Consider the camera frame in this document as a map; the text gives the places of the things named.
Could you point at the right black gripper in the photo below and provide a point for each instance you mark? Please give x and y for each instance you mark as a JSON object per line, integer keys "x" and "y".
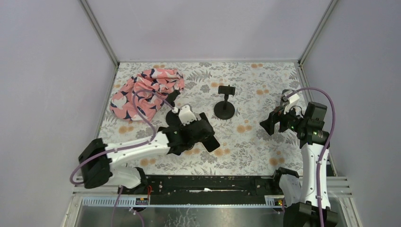
{"x": 274, "y": 117}

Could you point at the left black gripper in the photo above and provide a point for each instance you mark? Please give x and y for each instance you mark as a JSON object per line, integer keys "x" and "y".
{"x": 204, "y": 132}

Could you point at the black phone stand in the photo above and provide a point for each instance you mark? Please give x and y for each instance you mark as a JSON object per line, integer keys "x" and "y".
{"x": 172, "y": 118}
{"x": 225, "y": 110}

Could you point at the phone with purple case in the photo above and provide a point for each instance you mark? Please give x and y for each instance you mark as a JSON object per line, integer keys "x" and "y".
{"x": 210, "y": 142}

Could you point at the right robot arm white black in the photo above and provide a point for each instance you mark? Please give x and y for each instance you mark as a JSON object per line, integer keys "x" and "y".
{"x": 306, "y": 199}

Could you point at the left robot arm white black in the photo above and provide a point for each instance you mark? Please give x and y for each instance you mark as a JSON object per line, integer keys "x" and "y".
{"x": 102, "y": 163}

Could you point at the floral patterned table mat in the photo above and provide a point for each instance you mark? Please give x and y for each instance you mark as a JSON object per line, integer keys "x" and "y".
{"x": 245, "y": 147}

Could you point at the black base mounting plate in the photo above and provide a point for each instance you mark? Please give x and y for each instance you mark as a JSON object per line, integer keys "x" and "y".
{"x": 208, "y": 190}

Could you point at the pink floral crumpled cloth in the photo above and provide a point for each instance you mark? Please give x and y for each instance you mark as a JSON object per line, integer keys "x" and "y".
{"x": 144, "y": 93}

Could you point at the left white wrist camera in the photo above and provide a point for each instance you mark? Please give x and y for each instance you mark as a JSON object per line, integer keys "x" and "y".
{"x": 186, "y": 115}

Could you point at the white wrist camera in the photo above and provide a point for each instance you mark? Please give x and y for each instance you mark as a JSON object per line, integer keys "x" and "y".
{"x": 186, "y": 115}
{"x": 288, "y": 102}

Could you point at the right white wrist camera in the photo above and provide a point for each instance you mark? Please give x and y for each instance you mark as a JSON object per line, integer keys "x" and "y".
{"x": 288, "y": 102}

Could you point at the aluminium frame rail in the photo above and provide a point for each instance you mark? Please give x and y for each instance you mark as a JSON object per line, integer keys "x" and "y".
{"x": 141, "y": 200}

